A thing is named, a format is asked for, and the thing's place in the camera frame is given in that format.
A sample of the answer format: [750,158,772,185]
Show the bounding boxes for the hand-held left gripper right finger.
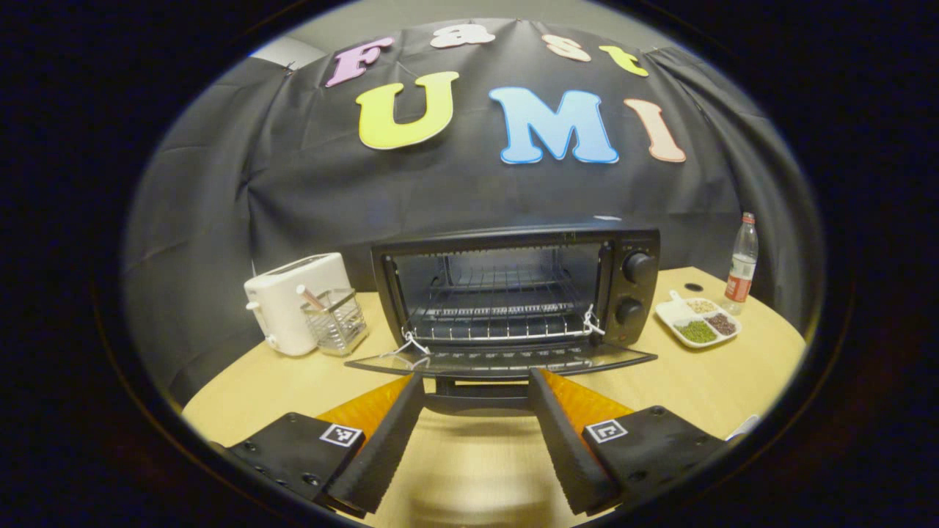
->
[527,367,734,516]

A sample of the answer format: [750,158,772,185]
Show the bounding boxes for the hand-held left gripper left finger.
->
[213,372,428,518]

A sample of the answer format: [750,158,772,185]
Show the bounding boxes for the black electric oven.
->
[345,224,661,419]

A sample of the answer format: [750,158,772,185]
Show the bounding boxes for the white divided dish of beans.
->
[654,290,743,349]

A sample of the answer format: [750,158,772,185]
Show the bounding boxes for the white toaster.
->
[244,253,353,358]

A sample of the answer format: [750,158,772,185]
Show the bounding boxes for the white ribbed plate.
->
[725,414,761,442]

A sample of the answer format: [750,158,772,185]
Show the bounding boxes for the clear plastic water bottle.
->
[719,212,760,316]

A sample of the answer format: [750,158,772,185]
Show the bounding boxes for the black backdrop cloth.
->
[121,18,826,404]

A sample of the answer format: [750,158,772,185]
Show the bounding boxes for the metal wire basket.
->
[301,288,369,358]

